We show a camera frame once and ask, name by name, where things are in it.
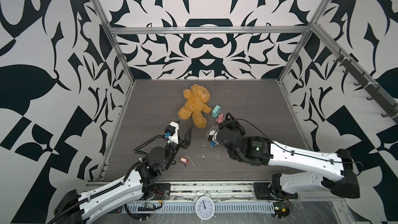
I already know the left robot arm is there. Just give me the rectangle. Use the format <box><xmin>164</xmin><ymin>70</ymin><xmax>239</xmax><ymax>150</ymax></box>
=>
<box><xmin>49</xmin><ymin>121</ymin><xmax>193</xmax><ymax>224</ymax></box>

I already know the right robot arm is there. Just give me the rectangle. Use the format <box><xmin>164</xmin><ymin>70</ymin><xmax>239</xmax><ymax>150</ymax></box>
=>
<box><xmin>208</xmin><ymin>114</ymin><xmax>360</xmax><ymax>199</ymax></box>

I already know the red key tag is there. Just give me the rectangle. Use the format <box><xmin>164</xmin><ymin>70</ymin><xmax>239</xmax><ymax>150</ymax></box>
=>
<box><xmin>179</xmin><ymin>157</ymin><xmax>189</xmax><ymax>165</ymax></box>

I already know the pink toy figure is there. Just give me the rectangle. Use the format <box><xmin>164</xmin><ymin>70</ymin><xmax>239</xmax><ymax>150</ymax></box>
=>
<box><xmin>216</xmin><ymin>114</ymin><xmax>224</xmax><ymax>124</ymax></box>

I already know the teal toy block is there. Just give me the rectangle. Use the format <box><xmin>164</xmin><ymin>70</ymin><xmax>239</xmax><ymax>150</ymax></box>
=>
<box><xmin>212</xmin><ymin>105</ymin><xmax>221</xmax><ymax>119</ymax></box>

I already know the brown teddy bear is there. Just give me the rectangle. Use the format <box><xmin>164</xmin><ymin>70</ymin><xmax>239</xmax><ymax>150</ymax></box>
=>
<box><xmin>178</xmin><ymin>84</ymin><xmax>211</xmax><ymax>129</ymax></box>

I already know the white alarm clock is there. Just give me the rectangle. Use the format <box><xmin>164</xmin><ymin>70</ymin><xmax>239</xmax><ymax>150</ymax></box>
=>
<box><xmin>193</xmin><ymin>190</ymin><xmax>215</xmax><ymax>221</ymax></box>

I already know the small circuit board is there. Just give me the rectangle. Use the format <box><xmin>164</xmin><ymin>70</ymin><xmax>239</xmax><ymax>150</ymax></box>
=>
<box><xmin>137</xmin><ymin>202</ymin><xmax>163</xmax><ymax>212</ymax></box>

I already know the green electronics module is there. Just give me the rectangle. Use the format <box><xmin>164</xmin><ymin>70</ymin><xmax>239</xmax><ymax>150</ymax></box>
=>
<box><xmin>272</xmin><ymin>201</ymin><xmax>292</xmax><ymax>219</ymax></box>

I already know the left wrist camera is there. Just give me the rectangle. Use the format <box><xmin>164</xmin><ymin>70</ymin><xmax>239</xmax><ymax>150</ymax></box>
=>
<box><xmin>164</xmin><ymin>121</ymin><xmax>179</xmax><ymax>144</ymax></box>

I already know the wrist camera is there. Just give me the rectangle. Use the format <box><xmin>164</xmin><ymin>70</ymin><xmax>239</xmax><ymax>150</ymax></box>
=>
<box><xmin>208</xmin><ymin>130</ymin><xmax>220</xmax><ymax>147</ymax></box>
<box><xmin>164</xmin><ymin>121</ymin><xmax>179</xmax><ymax>144</ymax></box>

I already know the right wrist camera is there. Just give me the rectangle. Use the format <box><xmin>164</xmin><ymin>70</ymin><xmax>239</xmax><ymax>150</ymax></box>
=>
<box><xmin>208</xmin><ymin>130</ymin><xmax>220</xmax><ymax>147</ymax></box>

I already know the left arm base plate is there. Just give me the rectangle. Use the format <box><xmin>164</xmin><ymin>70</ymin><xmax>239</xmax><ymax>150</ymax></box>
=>
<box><xmin>142</xmin><ymin>182</ymin><xmax>171</xmax><ymax>200</ymax></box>

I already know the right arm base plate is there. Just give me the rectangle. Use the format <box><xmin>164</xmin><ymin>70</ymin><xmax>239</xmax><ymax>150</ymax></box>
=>
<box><xmin>253</xmin><ymin>183</ymin><xmax>298</xmax><ymax>201</ymax></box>

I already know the white cable duct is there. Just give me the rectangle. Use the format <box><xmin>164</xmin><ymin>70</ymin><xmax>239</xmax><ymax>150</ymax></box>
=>
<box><xmin>124</xmin><ymin>201</ymin><xmax>277</xmax><ymax>214</ymax></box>

